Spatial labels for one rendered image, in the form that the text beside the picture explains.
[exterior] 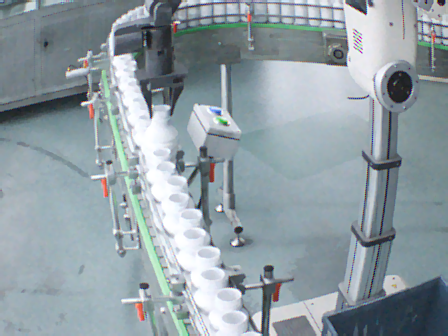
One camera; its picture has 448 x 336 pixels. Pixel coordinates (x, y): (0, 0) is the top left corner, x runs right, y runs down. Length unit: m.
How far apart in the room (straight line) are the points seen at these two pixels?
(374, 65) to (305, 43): 1.24
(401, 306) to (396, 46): 0.69
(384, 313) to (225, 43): 1.80
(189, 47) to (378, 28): 1.35
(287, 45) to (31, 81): 2.25
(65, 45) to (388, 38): 3.20
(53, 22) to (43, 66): 0.35
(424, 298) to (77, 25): 3.57
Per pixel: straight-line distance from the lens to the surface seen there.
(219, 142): 1.59
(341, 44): 2.79
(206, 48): 2.87
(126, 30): 1.31
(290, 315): 2.34
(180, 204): 1.21
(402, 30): 1.67
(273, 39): 2.89
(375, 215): 1.94
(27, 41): 4.53
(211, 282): 1.01
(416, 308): 1.42
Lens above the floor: 1.77
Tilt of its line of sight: 28 degrees down
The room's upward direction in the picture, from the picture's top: 1 degrees counter-clockwise
